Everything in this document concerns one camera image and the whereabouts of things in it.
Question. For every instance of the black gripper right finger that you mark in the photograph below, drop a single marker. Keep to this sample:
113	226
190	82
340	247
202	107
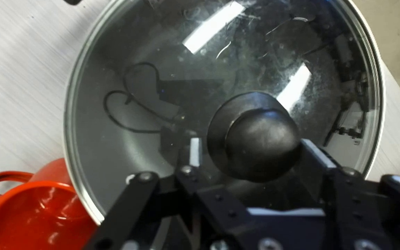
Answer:
351	196

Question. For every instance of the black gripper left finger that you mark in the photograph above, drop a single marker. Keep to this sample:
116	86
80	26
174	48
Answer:
135	200

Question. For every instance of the glass lid with black knob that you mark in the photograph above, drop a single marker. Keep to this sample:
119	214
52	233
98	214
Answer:
163	55

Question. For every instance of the black cooking pot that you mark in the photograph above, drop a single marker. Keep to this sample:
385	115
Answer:
73	1

